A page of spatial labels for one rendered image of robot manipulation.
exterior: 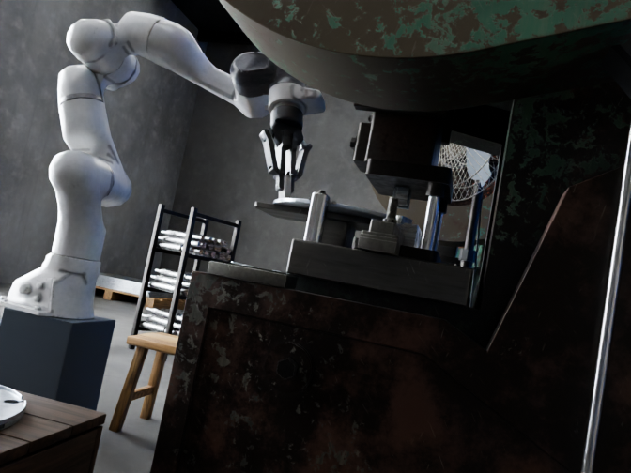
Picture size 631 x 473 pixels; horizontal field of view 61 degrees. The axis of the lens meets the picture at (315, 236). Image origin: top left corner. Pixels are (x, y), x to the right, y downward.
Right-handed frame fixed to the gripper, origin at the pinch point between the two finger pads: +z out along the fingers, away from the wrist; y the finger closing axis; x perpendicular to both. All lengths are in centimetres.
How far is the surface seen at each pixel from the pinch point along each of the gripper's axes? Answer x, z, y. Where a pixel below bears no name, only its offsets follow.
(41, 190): -540, -211, 15
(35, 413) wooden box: -7, 47, 41
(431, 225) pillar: 28.0, 13.8, -15.3
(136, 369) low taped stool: -103, 28, 0
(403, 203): 20.4, 6.4, -15.7
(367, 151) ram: 20.8, -2.3, -6.7
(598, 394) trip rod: 52, 45, -19
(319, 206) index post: 21.1, 12.5, 4.8
